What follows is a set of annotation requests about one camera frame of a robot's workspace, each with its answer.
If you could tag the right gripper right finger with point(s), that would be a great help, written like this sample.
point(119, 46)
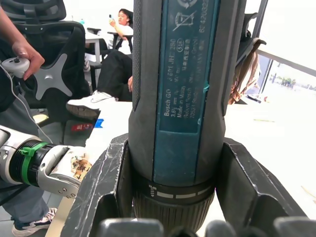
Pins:
point(247, 177)

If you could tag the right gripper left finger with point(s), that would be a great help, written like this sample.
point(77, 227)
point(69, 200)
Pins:
point(98, 172)

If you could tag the black teal electric screwdriver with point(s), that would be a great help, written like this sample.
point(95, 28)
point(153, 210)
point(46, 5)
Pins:
point(148, 123)

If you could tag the white handheld controller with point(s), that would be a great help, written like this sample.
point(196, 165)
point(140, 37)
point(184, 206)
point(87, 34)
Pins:
point(14, 66)

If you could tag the blue tape piece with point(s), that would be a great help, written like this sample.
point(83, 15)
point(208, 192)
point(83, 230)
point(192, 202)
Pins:
point(99, 123)

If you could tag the standing person's hand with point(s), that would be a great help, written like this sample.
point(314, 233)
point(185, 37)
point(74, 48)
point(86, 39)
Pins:
point(32, 59)

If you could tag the large paper table cover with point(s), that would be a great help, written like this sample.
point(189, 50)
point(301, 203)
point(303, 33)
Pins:
point(271, 153)

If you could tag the red packet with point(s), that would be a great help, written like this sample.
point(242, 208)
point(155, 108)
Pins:
point(82, 127)

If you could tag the black white sneaker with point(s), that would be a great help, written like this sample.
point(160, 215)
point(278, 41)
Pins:
point(32, 224)

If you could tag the hanging brown garment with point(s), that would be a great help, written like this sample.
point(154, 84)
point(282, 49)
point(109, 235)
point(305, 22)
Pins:
point(244, 76)

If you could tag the seated person white shirt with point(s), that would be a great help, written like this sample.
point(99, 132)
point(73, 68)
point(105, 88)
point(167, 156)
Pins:
point(113, 71)

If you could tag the black office chair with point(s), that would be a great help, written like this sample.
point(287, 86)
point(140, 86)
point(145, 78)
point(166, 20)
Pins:
point(64, 49)

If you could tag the white office desk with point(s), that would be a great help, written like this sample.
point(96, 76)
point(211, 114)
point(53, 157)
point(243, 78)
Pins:
point(95, 42)

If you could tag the hanging black bag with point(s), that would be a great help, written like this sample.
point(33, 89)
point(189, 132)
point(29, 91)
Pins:
point(248, 37)

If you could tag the blue smartphone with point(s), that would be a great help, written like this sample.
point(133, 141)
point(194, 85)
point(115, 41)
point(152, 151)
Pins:
point(111, 17)

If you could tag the window frame rail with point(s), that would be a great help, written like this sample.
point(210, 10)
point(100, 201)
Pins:
point(284, 61)

